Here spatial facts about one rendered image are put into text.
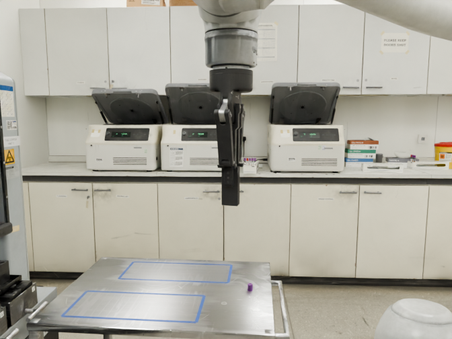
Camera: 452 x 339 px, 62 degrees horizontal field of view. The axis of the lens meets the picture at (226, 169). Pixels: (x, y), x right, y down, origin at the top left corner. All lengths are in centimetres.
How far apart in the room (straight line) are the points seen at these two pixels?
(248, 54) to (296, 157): 230
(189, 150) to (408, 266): 191
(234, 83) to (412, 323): 51
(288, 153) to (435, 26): 230
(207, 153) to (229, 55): 229
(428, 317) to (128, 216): 258
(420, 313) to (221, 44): 57
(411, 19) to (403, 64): 278
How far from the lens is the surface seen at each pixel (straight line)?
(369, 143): 343
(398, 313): 79
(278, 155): 289
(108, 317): 105
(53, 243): 339
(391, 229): 318
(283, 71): 318
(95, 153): 310
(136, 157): 300
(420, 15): 64
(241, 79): 64
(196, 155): 290
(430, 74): 349
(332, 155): 295
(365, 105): 365
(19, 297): 130
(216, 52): 64
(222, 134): 62
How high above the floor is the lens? 131
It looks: 8 degrees down
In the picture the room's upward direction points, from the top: straight up
